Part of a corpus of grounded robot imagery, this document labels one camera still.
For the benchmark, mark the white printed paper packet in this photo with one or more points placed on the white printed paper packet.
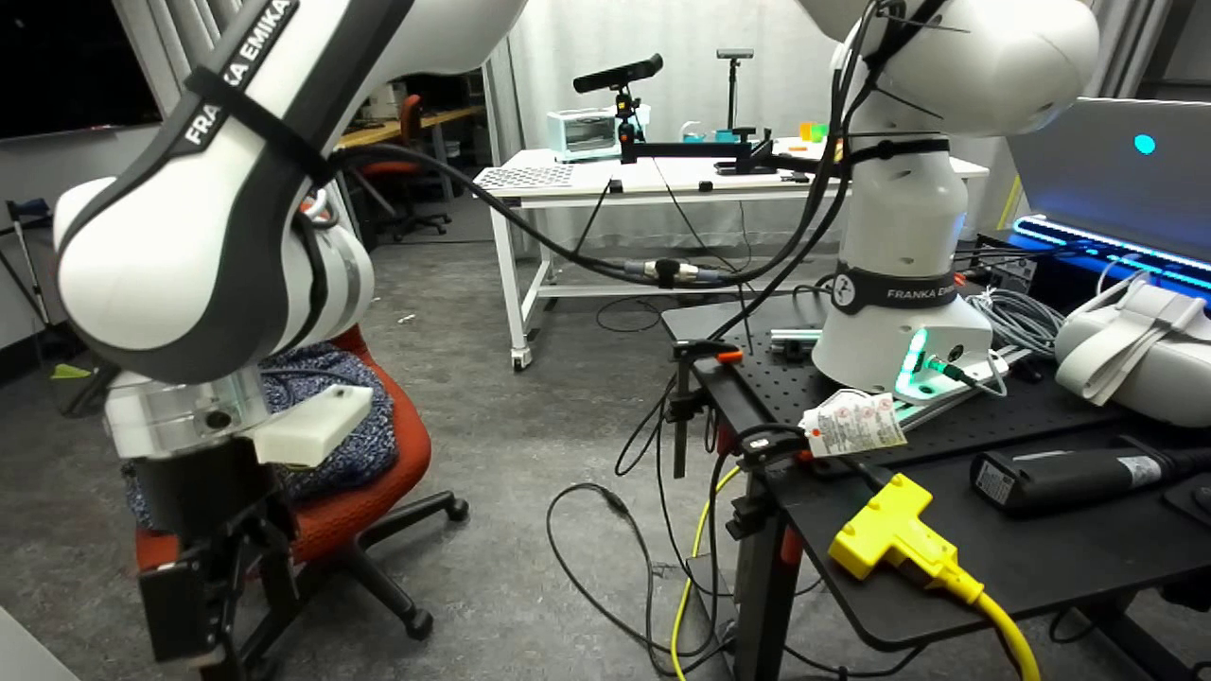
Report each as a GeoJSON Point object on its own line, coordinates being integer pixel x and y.
{"type": "Point", "coordinates": [851, 420]}

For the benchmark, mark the black stereo camera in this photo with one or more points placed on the black stereo camera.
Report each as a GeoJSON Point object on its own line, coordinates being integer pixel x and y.
{"type": "Point", "coordinates": [617, 72]}

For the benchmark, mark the white toy microwave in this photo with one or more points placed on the white toy microwave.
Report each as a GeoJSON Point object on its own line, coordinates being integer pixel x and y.
{"type": "Point", "coordinates": [584, 132]}

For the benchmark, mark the black wall screen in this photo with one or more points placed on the black wall screen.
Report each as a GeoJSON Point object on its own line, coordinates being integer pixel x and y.
{"type": "Point", "coordinates": [62, 60]}

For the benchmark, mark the small red office chair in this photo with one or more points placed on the small red office chair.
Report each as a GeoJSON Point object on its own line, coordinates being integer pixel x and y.
{"type": "Point", "coordinates": [405, 154]}

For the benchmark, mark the orange office chair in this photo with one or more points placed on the orange office chair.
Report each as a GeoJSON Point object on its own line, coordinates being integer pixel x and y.
{"type": "Point", "coordinates": [378, 484]}

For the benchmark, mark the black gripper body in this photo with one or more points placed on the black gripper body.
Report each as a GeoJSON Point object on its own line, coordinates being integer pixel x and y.
{"type": "Point", "coordinates": [190, 484]}

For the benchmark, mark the long wooden desk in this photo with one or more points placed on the long wooden desk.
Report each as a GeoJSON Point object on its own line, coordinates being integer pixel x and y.
{"type": "Point", "coordinates": [438, 121]}

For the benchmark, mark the colourful toy blocks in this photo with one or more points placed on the colourful toy blocks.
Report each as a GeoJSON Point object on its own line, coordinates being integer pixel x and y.
{"type": "Point", "coordinates": [819, 130]}

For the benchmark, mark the white metal table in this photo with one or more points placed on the white metal table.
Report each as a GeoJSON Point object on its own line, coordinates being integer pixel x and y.
{"type": "Point", "coordinates": [568, 185]}

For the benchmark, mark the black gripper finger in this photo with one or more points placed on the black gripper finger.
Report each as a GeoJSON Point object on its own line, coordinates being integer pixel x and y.
{"type": "Point", "coordinates": [182, 610]}
{"type": "Point", "coordinates": [265, 580]}

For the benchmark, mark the black metal workbench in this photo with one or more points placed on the black metal workbench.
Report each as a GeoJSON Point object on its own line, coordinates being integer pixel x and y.
{"type": "Point", "coordinates": [1072, 553]}

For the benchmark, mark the yellow green floor scrap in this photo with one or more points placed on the yellow green floor scrap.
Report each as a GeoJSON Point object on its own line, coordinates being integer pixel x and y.
{"type": "Point", "coordinates": [67, 371]}

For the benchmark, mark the laptop with blue light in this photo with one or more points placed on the laptop with blue light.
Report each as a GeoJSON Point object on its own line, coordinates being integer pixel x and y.
{"type": "Point", "coordinates": [1109, 190]}

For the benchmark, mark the black upright stand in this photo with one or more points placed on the black upright stand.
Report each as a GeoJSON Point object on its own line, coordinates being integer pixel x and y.
{"type": "Point", "coordinates": [732, 88]}

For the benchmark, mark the black crutch stand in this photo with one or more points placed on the black crutch stand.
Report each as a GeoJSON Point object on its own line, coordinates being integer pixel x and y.
{"type": "Point", "coordinates": [25, 214]}

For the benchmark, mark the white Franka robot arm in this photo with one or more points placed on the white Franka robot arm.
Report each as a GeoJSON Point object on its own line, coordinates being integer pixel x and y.
{"type": "Point", "coordinates": [164, 252]}

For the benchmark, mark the white green base bracket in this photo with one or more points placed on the white green base bracket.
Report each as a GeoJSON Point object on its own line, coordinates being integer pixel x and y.
{"type": "Point", "coordinates": [927, 366]}

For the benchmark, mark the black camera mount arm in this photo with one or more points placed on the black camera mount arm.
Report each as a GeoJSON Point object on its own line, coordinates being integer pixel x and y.
{"type": "Point", "coordinates": [681, 147]}

